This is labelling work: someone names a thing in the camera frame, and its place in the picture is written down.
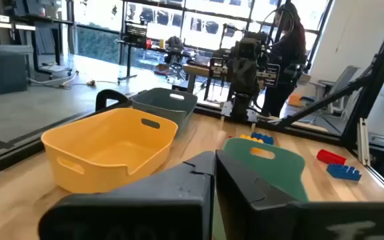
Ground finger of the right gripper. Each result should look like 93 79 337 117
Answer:
227 59 245 97
244 59 261 98

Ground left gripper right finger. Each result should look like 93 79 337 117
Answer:
215 149 384 240

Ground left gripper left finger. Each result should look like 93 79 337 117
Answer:
37 150 217 240

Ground yellow toy brick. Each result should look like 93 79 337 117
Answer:
239 133 265 144

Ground blue toy brick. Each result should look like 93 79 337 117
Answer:
251 132 275 146
326 163 363 183

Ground wooden work table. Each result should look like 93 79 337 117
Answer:
181 63 213 94

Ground person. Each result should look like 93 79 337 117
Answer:
261 1 308 117

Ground teal green plastic bin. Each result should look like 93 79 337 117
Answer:
211 137 310 240

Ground orange box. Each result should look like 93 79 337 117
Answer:
287 93 305 108

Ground black office chair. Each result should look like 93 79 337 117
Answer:
163 35 193 84

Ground dark blue-grey plastic bin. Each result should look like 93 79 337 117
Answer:
131 87 199 134

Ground yellow plastic bin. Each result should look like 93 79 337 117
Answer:
41 107 179 195

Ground black standing desk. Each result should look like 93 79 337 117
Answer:
117 39 166 84

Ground grey office chair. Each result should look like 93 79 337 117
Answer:
308 65 361 124

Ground black crate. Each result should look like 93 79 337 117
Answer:
123 21 149 49

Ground grey computer tower blue lights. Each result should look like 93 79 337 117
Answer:
0 45 35 97

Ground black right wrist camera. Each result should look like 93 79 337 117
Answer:
235 38 263 61

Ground black cable loop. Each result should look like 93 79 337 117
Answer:
95 89 133 113

